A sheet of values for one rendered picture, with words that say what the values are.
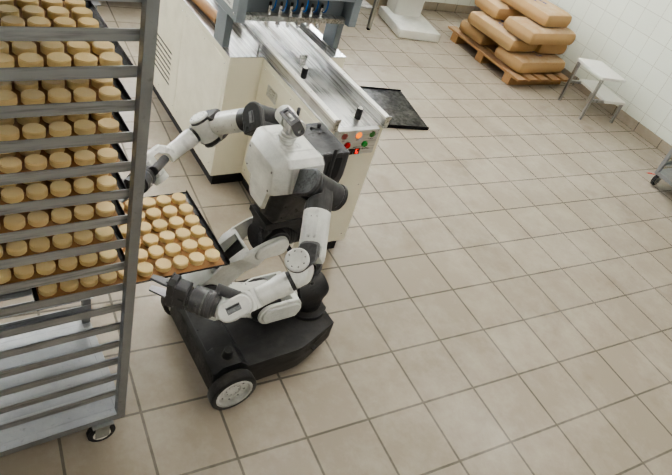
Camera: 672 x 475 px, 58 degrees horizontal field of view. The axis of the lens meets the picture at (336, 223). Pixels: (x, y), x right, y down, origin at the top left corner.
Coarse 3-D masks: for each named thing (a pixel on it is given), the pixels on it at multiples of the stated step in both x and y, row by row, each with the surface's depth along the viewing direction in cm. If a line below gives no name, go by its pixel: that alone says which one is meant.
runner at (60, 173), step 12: (60, 168) 148; (72, 168) 150; (84, 168) 152; (96, 168) 153; (108, 168) 155; (120, 168) 157; (0, 180) 142; (12, 180) 143; (24, 180) 145; (36, 180) 147
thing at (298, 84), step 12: (264, 48) 321; (276, 60) 312; (288, 72) 304; (300, 84) 296; (300, 96) 298; (312, 96) 288; (312, 108) 290; (324, 108) 282; (324, 120) 283; (336, 120) 275
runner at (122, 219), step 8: (120, 216) 167; (64, 224) 159; (72, 224) 161; (80, 224) 162; (88, 224) 163; (96, 224) 165; (104, 224) 166; (112, 224) 168; (8, 232) 152; (16, 232) 153; (24, 232) 154; (32, 232) 156; (40, 232) 157; (48, 232) 158; (56, 232) 160; (64, 232) 161; (0, 240) 152; (8, 240) 153; (16, 240) 155
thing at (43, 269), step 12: (96, 252) 183; (108, 252) 181; (36, 264) 171; (48, 264) 172; (60, 264) 173; (72, 264) 174; (84, 264) 177; (96, 264) 179; (108, 264) 180; (0, 276) 164; (12, 276) 168; (24, 276) 167; (36, 276) 170
